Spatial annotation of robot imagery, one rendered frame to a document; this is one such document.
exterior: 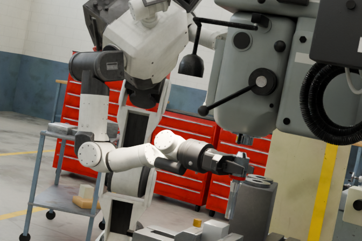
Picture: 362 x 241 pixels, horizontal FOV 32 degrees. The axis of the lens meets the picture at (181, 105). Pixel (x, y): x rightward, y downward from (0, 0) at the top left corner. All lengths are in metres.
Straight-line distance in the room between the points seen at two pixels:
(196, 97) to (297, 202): 8.03
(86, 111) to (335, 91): 0.79
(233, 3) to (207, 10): 9.85
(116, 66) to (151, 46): 0.13
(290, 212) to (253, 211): 1.46
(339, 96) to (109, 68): 0.75
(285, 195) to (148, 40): 1.71
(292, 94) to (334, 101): 0.10
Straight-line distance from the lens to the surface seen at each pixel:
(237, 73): 1.62
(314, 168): 3.42
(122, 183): 2.34
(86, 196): 4.84
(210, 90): 1.72
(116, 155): 1.90
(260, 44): 1.61
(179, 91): 11.49
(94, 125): 1.94
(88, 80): 1.95
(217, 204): 6.57
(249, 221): 2.03
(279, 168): 3.46
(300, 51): 1.56
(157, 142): 1.80
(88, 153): 1.91
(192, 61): 1.73
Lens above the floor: 1.44
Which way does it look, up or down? 3 degrees down
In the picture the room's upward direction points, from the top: 11 degrees clockwise
